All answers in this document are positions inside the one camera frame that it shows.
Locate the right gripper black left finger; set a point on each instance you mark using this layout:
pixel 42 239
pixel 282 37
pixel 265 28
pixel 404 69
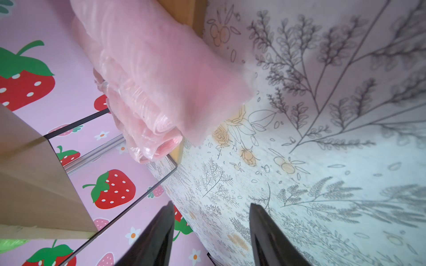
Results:
pixel 154 245

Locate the pink trash bag roll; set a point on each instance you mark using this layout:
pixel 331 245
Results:
pixel 148 132
pixel 195 88

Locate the wooden shelf black metal frame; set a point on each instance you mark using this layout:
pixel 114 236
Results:
pixel 68 183

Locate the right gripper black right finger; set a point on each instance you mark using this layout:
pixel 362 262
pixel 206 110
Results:
pixel 270 246

